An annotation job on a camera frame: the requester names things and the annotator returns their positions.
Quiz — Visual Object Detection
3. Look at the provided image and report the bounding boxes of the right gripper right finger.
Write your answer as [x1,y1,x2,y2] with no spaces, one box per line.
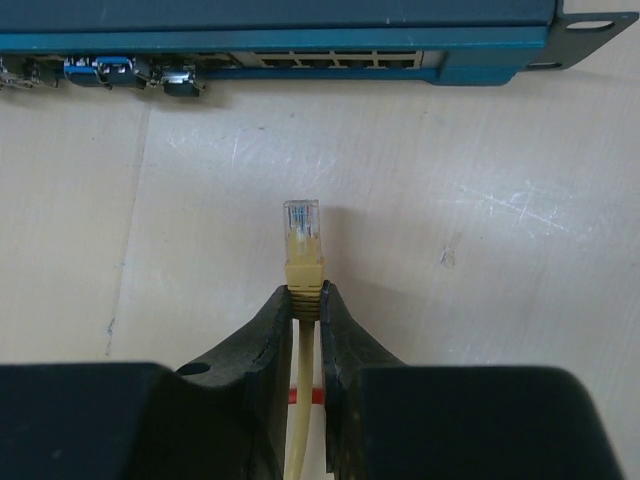
[320,283,623,479]

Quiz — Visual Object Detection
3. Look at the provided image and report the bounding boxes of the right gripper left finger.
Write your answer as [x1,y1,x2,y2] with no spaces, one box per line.
[1,287,292,479]

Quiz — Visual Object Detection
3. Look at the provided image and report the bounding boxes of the red ethernet cable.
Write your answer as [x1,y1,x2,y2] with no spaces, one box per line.
[288,385,326,405]

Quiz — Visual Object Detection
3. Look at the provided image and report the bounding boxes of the yellow ethernet cable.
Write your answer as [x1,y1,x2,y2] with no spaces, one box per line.
[282,198,327,480]

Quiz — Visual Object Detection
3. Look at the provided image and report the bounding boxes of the dark blue network switch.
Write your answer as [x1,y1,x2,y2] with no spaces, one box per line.
[1,1,639,98]

